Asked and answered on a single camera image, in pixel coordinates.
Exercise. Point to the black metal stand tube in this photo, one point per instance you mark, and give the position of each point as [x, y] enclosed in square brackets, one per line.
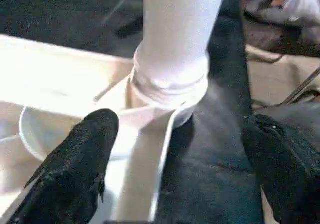
[305, 83]

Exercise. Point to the white plastic table top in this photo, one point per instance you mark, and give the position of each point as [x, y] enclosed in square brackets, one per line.
[60, 78]

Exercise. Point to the black work mat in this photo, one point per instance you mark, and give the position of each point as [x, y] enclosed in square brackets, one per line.
[215, 149]

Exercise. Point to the white plastic table leg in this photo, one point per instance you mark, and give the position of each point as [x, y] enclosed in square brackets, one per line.
[175, 33]

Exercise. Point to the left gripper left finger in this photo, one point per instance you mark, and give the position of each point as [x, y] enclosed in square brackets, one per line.
[70, 179]

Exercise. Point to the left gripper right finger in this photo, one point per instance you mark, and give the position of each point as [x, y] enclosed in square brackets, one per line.
[290, 179]

